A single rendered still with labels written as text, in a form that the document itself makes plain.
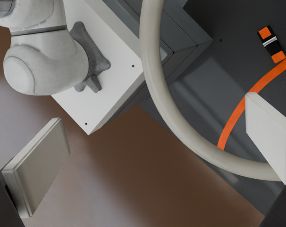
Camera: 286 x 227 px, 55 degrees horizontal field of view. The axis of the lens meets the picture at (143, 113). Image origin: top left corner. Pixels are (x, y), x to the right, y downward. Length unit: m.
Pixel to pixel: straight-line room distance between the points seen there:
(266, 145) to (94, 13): 0.81
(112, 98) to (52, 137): 0.77
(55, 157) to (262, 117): 0.13
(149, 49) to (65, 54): 0.43
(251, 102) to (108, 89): 0.79
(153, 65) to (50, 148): 0.26
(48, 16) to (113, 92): 0.32
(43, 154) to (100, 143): 2.07
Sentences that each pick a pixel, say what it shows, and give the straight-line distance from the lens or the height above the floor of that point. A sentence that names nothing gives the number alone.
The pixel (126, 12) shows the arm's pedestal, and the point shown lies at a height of 0.80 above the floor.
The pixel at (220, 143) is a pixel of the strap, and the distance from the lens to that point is 1.84.
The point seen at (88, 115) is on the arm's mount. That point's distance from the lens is 1.04.
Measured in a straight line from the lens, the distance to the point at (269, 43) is 1.64.
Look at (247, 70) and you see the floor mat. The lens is 1.69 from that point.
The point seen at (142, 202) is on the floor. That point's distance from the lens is 2.31.
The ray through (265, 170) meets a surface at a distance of 0.52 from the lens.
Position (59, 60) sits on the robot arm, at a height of 1.09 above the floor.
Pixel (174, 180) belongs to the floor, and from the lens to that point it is 2.08.
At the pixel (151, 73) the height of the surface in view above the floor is 1.31.
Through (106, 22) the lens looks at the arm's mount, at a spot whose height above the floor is 0.91.
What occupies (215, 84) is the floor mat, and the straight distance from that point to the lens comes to 1.73.
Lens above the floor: 1.68
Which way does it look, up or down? 59 degrees down
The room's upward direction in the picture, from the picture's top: 125 degrees counter-clockwise
